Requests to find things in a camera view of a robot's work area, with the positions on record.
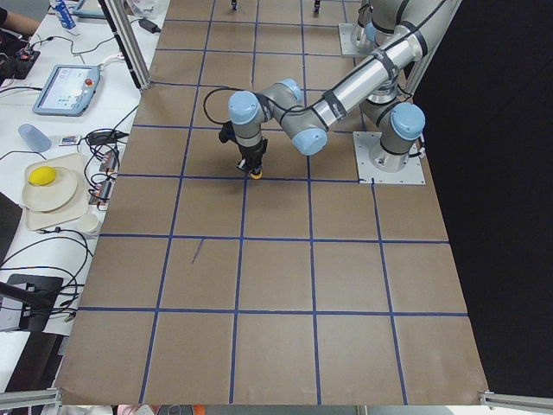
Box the cream tray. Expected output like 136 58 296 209
22 153 88 231

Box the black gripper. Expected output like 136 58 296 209
237 137 268 171

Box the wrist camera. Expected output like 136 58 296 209
218 121 237 144

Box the black power adapter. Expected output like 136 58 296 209
138 18 161 34

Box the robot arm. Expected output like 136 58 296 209
219 22 427 178
358 0 454 48

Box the white paper cup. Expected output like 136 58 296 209
77 214 102 237

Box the aluminium frame post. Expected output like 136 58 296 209
99 0 151 91

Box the black monitor stand base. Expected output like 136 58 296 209
1 273 63 332

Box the cream plate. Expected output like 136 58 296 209
22 168 78 212

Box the yellow lemon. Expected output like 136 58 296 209
28 166 57 186

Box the left teach pendant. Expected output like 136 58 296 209
32 65 101 117

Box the translucent plastic cup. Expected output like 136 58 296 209
18 124 52 153

